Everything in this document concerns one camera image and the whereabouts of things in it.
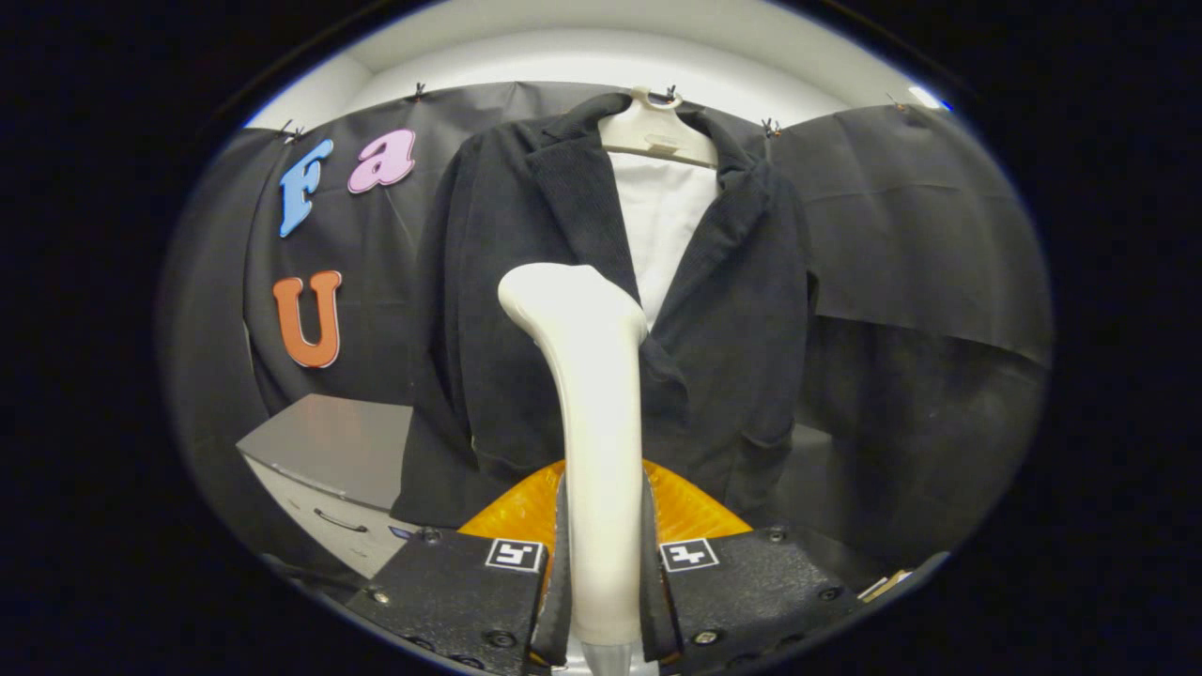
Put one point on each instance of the grey drawer cabinet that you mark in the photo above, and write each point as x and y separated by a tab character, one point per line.
329	441

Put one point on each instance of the black blazer jacket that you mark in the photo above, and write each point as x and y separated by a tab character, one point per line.
498	329

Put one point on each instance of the white clothes hanger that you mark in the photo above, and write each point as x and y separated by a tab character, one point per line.
653	127

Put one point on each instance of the small cardboard box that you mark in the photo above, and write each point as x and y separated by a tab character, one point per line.
883	587

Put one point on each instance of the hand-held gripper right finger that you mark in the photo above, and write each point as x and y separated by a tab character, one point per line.
654	610

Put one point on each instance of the black backdrop cloth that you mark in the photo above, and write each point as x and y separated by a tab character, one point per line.
920	282

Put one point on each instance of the white mannequin torso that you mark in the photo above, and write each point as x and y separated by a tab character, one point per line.
662	225

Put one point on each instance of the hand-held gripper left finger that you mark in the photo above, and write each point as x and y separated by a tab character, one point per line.
560	610

